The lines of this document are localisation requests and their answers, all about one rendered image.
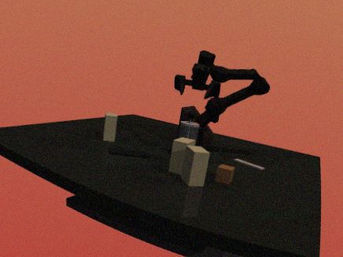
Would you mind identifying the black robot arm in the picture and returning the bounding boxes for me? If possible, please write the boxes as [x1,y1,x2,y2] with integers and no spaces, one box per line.
[191,50,270,129]

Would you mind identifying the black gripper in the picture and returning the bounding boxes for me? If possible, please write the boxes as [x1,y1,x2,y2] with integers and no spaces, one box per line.
[175,75,221,99]

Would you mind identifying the beige rectangular block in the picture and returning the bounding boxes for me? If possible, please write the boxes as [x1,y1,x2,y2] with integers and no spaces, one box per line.
[181,145,210,186]
[168,138,195,175]
[103,112,117,141]

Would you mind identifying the small brown cube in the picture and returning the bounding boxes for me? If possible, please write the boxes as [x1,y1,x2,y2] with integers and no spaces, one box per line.
[215,164,235,185]

